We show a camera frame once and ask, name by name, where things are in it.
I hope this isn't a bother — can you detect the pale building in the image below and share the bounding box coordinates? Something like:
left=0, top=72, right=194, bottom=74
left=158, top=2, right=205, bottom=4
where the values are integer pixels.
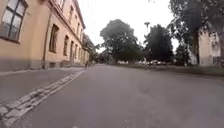
left=189, top=24, right=224, bottom=67

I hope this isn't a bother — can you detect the cobblestone gutter strip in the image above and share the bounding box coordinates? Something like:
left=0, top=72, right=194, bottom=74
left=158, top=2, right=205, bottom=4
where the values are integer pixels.
left=0, top=69, right=87, bottom=128

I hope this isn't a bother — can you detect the grass strip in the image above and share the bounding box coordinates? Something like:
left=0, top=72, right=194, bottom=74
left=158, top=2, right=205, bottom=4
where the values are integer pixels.
left=113, top=63, right=224, bottom=78

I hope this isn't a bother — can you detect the tree behind yellow building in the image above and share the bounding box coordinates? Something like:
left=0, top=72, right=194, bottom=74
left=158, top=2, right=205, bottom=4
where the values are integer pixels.
left=82, top=33, right=101, bottom=64

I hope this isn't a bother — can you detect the grey asphalt road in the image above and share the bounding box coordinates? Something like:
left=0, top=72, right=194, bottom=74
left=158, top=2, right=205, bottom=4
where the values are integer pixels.
left=9, top=63, right=224, bottom=128

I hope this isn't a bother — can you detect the grey pavement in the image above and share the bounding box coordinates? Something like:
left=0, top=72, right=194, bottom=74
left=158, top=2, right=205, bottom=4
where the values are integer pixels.
left=0, top=66, right=86, bottom=104

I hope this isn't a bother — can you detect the large dark green tree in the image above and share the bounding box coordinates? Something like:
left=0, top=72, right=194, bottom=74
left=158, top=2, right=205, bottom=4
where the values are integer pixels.
left=99, top=18, right=146, bottom=64

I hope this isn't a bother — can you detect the tall overhanging tree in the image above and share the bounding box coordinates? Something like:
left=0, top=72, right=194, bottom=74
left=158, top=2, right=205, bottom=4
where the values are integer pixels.
left=168, top=0, right=224, bottom=66

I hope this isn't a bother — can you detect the street lamp pole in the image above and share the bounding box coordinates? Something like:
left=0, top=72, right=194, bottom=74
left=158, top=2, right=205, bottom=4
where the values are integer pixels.
left=143, top=21, right=151, bottom=64

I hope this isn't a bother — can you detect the yellow building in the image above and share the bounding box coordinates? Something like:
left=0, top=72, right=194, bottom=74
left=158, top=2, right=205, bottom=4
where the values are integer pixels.
left=0, top=0, right=91, bottom=72

